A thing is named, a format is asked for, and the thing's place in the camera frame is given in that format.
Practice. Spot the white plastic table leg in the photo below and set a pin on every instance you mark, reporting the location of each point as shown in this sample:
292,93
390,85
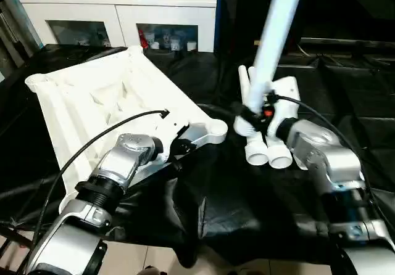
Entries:
279,156
257,153
278,34

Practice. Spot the black work mat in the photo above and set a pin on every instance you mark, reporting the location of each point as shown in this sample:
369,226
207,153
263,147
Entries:
247,213

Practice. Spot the dark low shelf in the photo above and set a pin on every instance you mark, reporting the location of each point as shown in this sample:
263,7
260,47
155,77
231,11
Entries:
352,44

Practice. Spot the red bottle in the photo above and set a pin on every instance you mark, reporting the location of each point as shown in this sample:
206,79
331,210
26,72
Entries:
144,39

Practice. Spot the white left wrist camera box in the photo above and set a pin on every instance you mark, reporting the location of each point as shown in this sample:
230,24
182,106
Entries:
171,130

